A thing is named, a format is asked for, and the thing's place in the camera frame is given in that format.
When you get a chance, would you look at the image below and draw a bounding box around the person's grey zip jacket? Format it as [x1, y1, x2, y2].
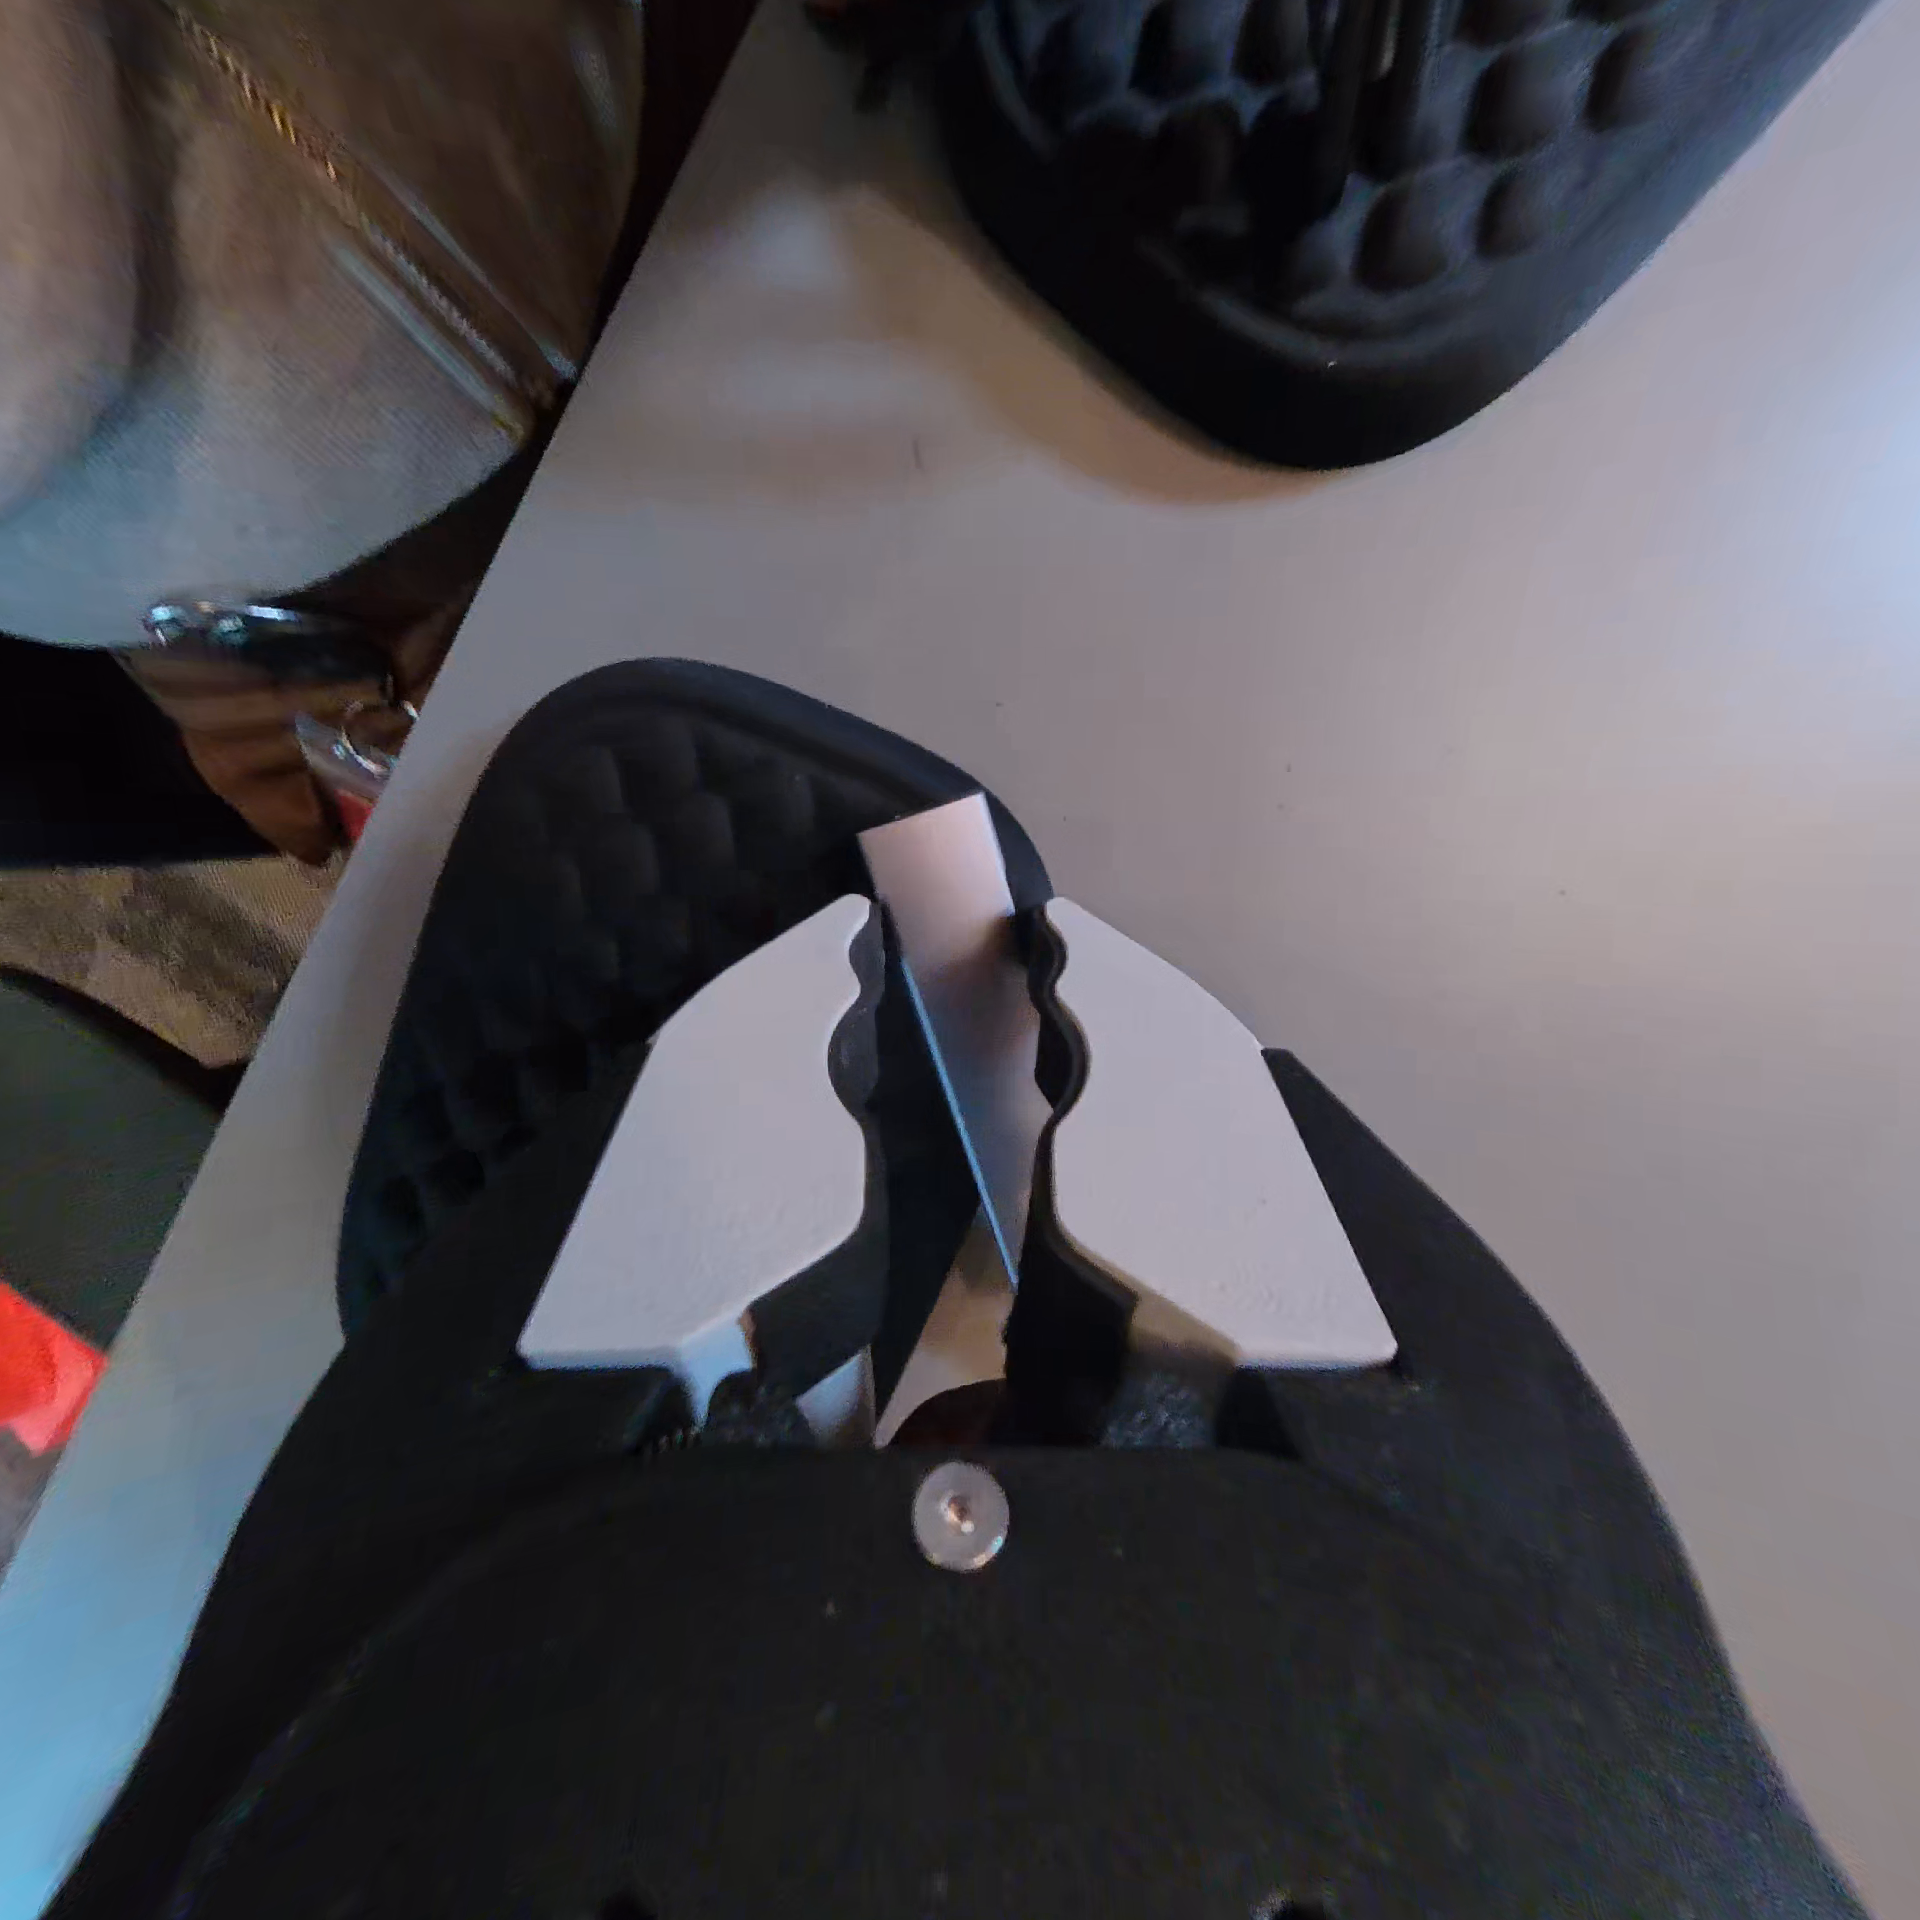
[0, 0, 753, 650]

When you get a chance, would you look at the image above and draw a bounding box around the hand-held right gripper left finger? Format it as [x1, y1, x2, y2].
[517, 892, 963, 1445]

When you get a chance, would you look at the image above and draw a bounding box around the black textured pad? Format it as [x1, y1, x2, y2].
[336, 656, 1051, 1338]
[810, 0, 1884, 471]

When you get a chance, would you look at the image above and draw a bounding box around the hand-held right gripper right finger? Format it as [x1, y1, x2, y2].
[1001, 896, 1402, 1445]

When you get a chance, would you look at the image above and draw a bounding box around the red object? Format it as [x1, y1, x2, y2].
[0, 1275, 109, 1461]

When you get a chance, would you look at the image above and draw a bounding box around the silver carabiner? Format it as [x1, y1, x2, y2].
[143, 597, 423, 811]

